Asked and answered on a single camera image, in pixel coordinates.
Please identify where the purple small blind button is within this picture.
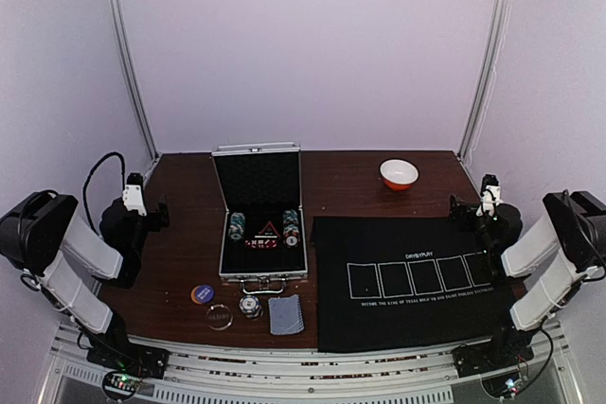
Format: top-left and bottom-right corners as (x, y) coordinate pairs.
(191, 285), (215, 305)

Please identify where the clear acrylic dealer button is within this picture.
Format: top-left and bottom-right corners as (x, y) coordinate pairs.
(205, 304), (233, 331)

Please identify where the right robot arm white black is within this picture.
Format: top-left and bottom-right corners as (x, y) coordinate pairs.
(450, 185), (605, 377)

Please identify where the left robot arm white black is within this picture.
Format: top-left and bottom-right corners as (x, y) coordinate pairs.
(1, 190), (169, 378)

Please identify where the left chip stack in case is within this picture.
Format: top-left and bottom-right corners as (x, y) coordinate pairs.
(228, 212), (246, 242)

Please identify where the chip stack in case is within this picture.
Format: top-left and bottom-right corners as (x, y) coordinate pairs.
(283, 209), (301, 248)
(228, 212), (246, 242)

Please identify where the orange white bowl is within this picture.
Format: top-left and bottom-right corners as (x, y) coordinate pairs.
(379, 159), (419, 191)

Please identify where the red dice row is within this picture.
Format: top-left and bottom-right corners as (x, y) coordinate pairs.
(245, 238), (278, 250)

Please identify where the black poker mat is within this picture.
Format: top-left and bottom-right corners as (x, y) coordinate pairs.
(312, 217), (516, 353)

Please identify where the aluminium poker case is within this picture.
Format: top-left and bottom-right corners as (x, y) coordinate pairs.
(211, 142), (309, 296)

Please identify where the black triangular all-in button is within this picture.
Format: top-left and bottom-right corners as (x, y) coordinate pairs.
(255, 221), (280, 239)

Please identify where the right chip stack in case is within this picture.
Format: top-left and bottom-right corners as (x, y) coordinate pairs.
(283, 209), (301, 248)

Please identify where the blue playing card deck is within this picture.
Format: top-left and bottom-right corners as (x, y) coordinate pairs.
(268, 294), (305, 336)

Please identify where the left round circuit board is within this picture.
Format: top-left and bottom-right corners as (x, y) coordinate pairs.
(101, 371), (142, 402)

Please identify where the round circuit board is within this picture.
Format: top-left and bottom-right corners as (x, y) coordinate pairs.
(101, 371), (142, 402)
(481, 371), (533, 401)

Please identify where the right round circuit board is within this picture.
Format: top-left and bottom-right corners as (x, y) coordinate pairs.
(481, 371), (533, 401)

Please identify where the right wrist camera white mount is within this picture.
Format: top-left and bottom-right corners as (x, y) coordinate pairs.
(476, 174), (502, 217)

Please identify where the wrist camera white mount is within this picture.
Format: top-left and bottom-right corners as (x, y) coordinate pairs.
(122, 172), (147, 217)
(476, 174), (502, 217)

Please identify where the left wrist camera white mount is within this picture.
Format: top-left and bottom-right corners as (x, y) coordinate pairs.
(122, 172), (147, 217)

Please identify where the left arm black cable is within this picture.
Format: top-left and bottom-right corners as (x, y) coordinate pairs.
(82, 151), (127, 239)

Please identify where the front aluminium rail base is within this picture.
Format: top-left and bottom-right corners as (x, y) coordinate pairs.
(35, 323), (588, 403)

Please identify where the right aluminium frame post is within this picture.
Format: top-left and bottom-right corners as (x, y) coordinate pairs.
(457, 0), (511, 165)

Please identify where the aluminium frame post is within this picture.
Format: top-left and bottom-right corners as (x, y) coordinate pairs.
(107, 0), (159, 161)
(457, 0), (511, 165)

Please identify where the left aluminium frame post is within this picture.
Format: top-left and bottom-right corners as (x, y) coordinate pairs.
(107, 0), (159, 161)

